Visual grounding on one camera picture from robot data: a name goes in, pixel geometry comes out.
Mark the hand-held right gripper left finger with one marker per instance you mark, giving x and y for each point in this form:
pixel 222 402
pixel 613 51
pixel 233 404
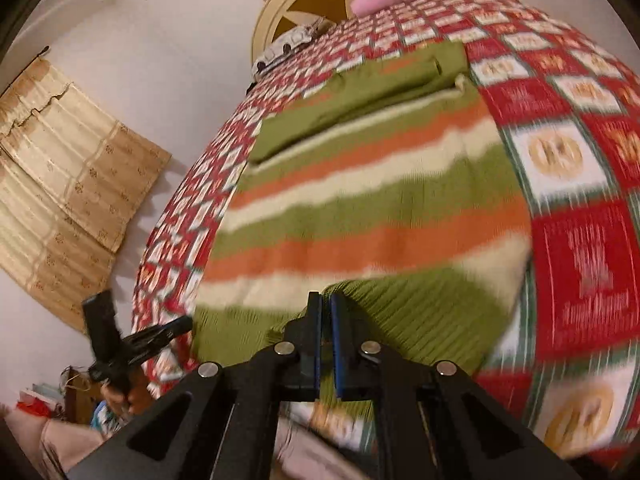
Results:
pixel 314 345

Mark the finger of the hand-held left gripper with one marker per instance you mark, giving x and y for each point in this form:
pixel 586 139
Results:
pixel 157 337
pixel 102 325

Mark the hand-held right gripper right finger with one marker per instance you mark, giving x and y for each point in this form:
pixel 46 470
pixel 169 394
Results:
pixel 340 345

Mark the striped green orange knit sweater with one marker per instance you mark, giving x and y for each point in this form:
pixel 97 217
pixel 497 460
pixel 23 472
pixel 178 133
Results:
pixel 375 200

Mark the person's left hand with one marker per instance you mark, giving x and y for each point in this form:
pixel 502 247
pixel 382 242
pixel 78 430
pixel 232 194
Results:
pixel 117 400

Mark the tan patterned curtain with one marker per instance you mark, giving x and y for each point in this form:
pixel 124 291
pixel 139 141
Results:
pixel 90 160
pixel 45 260

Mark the person's beige pants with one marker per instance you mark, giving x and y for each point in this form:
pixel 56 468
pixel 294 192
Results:
pixel 55 445

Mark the red checked printed bed blanket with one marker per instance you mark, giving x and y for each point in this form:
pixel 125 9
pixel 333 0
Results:
pixel 575 240

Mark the white car-print pillow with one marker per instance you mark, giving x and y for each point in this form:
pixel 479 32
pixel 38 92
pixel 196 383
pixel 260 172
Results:
pixel 290 47

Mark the cream wooden headboard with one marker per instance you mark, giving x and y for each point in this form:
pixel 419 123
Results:
pixel 280 0

